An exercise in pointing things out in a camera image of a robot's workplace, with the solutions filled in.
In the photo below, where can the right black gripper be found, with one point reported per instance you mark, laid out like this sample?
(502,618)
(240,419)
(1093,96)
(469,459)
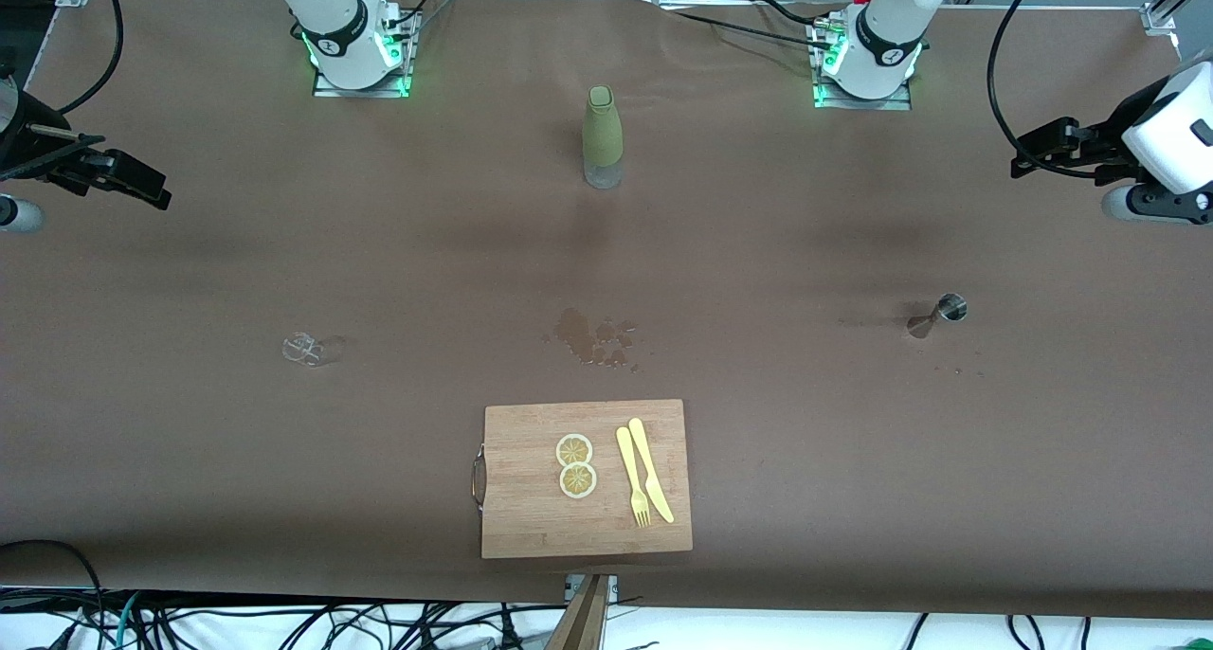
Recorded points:
(28,146)

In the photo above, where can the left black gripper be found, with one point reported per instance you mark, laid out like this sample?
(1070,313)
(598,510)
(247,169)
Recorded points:
(1109,142)

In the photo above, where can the steel double jigger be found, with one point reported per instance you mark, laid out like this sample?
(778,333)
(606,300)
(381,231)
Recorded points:
(952,306)

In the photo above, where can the clear glass measuring cup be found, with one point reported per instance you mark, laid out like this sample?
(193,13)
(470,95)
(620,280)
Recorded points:
(303,349)

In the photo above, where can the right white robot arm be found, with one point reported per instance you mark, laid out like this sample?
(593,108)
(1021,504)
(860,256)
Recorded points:
(332,20)

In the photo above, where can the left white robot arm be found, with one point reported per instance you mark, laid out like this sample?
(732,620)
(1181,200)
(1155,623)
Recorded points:
(891,25)

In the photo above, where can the brown table mat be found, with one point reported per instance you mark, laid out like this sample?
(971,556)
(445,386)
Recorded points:
(853,460)

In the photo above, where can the green sleeved glass bottle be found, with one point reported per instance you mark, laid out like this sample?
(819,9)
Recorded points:
(602,129)

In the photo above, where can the spilled liquid puddle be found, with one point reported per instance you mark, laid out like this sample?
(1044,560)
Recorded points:
(573,333)

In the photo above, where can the yellow plastic knife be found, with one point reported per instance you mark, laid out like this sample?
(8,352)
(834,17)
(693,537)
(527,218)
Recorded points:
(650,465)

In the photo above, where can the yellow plastic fork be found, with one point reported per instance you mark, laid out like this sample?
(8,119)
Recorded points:
(629,465)

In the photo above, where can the yellow lemon slice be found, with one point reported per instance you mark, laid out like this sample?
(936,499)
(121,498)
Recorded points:
(574,450)
(578,480)

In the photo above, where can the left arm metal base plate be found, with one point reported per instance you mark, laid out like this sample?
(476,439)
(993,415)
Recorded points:
(862,104)

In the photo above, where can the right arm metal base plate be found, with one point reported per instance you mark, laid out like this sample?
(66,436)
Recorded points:
(365,92)

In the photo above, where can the small metal mounting bracket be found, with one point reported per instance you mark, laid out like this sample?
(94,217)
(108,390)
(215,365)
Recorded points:
(571,586)

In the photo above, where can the wooden camera post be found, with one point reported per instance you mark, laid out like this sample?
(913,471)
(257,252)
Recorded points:
(583,626)

